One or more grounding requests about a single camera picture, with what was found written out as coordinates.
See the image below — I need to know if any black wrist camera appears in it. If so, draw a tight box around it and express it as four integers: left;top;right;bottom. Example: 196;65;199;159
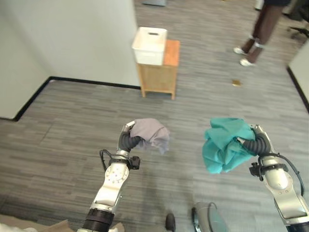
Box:
129;156;141;170
249;162;264;181

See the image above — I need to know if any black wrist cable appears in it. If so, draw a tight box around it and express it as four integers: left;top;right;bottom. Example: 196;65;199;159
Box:
275;152;305;195
99;149;118;173

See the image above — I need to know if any teal cloth garment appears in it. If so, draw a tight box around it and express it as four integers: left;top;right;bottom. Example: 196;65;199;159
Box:
202;117;256;174

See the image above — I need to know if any robot dark foot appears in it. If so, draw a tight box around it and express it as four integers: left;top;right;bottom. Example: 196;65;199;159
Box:
165;212;176;232

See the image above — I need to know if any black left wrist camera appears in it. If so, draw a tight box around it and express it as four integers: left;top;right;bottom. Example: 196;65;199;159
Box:
129;156;141;170

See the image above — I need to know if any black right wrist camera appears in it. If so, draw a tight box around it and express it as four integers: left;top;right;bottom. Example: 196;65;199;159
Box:
249;162;264;181

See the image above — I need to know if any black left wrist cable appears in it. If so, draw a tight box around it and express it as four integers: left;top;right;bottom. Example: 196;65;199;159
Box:
99;149;118;173

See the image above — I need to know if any grey cloth garment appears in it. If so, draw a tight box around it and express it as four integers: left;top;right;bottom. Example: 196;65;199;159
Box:
129;118;171;156

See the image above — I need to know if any white plastic laundry basket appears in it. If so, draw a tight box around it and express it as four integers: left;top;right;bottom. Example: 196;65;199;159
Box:
131;27;169;66

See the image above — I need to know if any black office chair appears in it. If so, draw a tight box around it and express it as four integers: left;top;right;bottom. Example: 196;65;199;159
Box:
286;0;309;40

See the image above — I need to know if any grey furniture base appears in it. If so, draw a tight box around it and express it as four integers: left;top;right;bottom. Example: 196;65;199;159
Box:
141;0;168;7

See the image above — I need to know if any wooden bedside cabinet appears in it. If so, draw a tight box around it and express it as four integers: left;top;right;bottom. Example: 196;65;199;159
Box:
136;39;181;101

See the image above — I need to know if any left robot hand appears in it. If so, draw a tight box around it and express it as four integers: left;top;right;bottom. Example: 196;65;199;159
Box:
116;121;143;153

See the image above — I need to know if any person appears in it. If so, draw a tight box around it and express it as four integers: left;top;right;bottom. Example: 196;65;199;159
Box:
233;0;291;67

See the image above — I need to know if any beige bed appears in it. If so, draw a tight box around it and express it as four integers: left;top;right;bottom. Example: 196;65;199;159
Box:
0;214;125;232

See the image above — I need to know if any robot silver leg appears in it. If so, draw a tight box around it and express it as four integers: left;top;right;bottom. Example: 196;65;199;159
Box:
191;202;233;232

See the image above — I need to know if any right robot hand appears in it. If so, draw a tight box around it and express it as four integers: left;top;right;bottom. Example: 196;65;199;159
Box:
236;124;276;157

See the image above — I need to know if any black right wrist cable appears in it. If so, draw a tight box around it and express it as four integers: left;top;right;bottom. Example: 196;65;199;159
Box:
275;152;305;195

